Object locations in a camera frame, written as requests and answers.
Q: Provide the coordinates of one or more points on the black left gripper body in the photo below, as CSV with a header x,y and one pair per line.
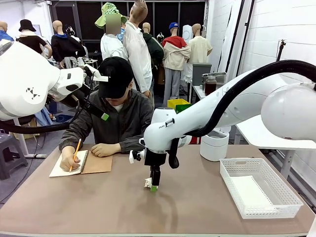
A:
x,y
79,97

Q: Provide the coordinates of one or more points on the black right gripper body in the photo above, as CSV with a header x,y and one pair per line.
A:
x,y
154,159

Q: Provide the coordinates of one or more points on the white paper ball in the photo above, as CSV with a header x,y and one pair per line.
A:
x,y
147,183

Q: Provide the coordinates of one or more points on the yellow pencil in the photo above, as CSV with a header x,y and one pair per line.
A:
x,y
77,146

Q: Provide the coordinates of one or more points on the spiral notebook brown cover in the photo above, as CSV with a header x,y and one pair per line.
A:
x,y
98,163

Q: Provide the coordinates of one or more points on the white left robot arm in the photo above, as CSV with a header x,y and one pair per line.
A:
x,y
24,81

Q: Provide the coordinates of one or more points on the person's right forearm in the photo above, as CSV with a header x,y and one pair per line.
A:
x,y
67,145

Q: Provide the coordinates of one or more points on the person's left forearm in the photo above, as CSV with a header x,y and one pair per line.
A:
x,y
130,145

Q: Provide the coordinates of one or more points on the person's left hand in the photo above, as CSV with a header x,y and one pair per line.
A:
x,y
106,149

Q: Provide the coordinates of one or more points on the person's right hand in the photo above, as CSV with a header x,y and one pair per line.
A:
x,y
67,163

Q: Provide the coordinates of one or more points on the person in grey jacket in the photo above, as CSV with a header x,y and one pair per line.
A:
x,y
128,118

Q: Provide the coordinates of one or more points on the blue cloth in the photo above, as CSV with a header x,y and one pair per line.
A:
x,y
44,116

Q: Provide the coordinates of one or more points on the black cap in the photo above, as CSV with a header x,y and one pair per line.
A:
x,y
116,74

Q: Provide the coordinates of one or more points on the mannequin in black sweater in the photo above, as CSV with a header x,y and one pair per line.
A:
x,y
65,47

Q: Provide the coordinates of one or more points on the green recycling bag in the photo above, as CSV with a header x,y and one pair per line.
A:
x,y
182,108

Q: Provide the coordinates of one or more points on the figure in green checked hat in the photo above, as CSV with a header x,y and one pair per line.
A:
x,y
112,49

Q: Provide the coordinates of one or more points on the white lidded trash bin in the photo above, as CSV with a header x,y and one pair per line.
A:
x,y
213,150

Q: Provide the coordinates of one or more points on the yellow recycling bag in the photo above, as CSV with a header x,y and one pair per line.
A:
x,y
177,102

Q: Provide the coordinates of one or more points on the tall mannequin in white shirt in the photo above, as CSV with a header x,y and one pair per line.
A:
x,y
138,59

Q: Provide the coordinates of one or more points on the white table with white legs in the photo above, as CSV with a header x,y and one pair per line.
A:
x,y
21,138

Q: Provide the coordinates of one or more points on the mannequin with black bucket hat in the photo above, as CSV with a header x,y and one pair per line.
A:
x,y
30,42

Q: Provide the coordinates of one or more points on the grey plastic stool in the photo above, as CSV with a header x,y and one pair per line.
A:
x,y
12,140

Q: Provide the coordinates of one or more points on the small white side table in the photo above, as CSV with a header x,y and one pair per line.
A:
x,y
196,90

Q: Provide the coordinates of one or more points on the mannequin in dark green hoodie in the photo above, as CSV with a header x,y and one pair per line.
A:
x,y
155,49

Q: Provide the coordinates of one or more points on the brown glass jar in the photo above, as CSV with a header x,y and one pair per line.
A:
x,y
210,87

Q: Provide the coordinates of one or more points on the mannequin blue cap red jacket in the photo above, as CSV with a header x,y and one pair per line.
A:
x,y
174,56

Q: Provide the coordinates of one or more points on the mannequin in blue white top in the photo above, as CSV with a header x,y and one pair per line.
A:
x,y
5,34

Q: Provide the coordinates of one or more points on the grey cabinet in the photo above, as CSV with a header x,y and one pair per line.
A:
x,y
198,71

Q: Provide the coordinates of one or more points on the metal trays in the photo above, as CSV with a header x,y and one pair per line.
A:
x,y
219,75

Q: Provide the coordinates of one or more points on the mannequin in cream shirt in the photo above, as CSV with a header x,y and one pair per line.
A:
x,y
200,49

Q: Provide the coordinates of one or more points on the white plastic basket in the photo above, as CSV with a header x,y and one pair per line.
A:
x,y
271,212

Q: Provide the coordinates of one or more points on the black tripod stand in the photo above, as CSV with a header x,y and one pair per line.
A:
x,y
281,50

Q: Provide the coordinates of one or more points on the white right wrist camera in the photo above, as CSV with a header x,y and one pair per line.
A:
x,y
132,156

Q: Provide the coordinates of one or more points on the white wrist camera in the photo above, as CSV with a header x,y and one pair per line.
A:
x,y
92,71
132,156

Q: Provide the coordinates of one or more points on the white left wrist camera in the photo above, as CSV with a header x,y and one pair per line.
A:
x,y
92,71

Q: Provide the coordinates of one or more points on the black wall pole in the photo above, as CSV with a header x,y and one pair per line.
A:
x,y
234,32
244,47

